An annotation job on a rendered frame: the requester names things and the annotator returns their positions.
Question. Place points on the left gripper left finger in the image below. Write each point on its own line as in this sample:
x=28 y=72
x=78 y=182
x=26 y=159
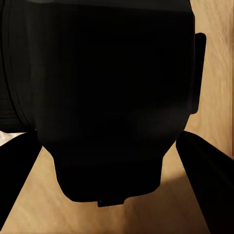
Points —
x=17 y=158

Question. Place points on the digital camera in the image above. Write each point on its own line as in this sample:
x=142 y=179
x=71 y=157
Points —
x=108 y=85

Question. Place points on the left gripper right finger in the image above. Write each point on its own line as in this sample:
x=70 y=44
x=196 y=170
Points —
x=211 y=175

